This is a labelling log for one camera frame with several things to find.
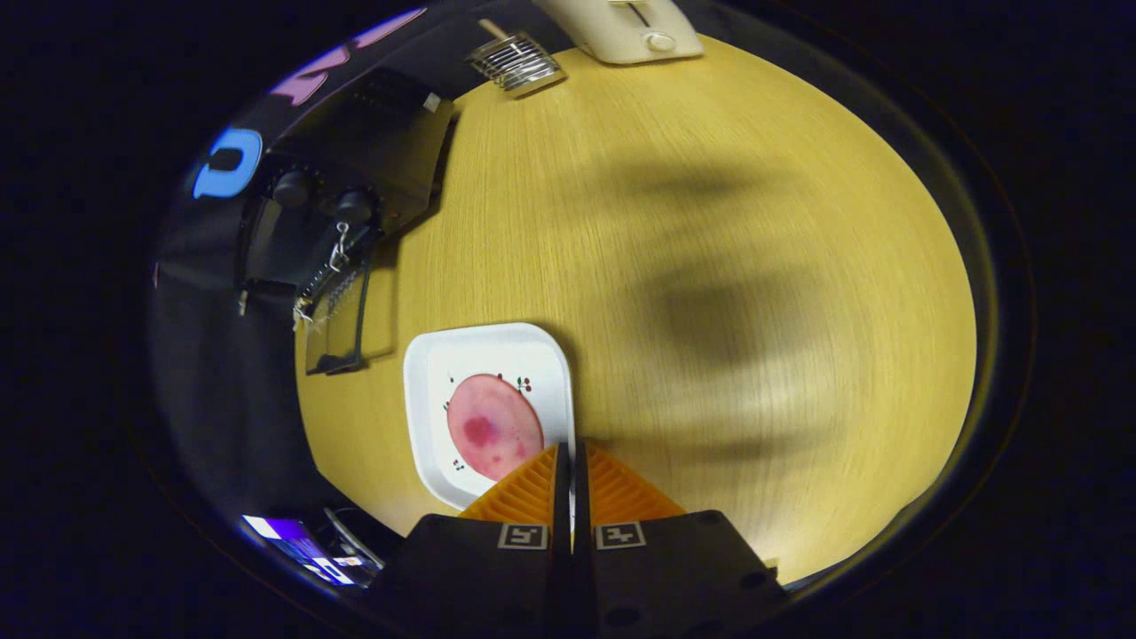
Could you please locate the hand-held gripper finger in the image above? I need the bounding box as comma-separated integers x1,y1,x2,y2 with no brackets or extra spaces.
368,444,573,639
572,442,791,639

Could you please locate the pink round food slice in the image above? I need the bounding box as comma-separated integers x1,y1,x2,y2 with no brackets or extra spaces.
446,374,545,482

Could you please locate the white square plate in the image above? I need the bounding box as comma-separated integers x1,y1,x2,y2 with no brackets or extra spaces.
403,322,576,511

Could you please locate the black toaster oven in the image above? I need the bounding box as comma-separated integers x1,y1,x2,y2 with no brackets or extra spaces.
235,67,458,375

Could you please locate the white pop-up toaster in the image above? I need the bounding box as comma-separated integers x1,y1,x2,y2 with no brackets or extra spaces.
532,0,704,65

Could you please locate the black backdrop cloth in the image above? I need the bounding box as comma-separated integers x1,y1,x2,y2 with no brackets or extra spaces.
151,4,569,533

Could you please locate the wire mesh holder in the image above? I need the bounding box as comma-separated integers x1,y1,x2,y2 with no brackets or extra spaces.
466,31,567,99

